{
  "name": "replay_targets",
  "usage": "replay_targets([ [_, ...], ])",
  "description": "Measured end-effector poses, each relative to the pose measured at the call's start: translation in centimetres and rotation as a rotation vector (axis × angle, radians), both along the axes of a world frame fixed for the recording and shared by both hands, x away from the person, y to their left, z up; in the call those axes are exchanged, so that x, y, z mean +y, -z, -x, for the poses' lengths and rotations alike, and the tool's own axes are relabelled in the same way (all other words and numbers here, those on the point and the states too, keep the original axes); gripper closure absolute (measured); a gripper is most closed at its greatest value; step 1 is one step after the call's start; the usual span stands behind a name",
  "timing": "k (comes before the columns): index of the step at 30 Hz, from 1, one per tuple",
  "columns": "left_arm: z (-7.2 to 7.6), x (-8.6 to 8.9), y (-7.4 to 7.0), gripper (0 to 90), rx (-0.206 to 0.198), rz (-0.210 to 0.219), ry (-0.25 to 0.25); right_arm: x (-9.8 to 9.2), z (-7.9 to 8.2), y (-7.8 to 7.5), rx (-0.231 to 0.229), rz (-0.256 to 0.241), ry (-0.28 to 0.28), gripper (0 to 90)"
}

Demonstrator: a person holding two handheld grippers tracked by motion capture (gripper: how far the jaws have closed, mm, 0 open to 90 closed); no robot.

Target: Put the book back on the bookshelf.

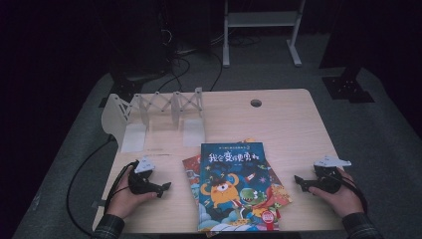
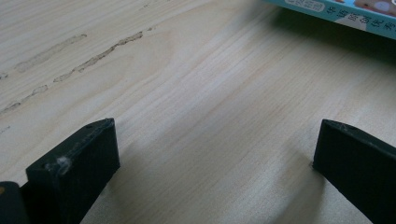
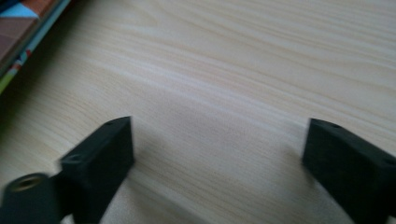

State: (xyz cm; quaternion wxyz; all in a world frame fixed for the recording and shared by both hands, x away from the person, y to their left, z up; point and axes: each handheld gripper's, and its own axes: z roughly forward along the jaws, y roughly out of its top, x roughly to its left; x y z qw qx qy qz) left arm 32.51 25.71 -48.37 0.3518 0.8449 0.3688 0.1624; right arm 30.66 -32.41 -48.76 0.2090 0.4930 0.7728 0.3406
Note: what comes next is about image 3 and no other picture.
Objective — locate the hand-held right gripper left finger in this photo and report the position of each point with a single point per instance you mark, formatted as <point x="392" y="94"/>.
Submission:
<point x="99" y="161"/>

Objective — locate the colourful animal picture book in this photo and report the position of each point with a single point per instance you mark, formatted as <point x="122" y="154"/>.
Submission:
<point x="18" y="34"/>

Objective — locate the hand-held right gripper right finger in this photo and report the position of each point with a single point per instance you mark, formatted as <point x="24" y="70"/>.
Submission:
<point x="348" y="168"/>

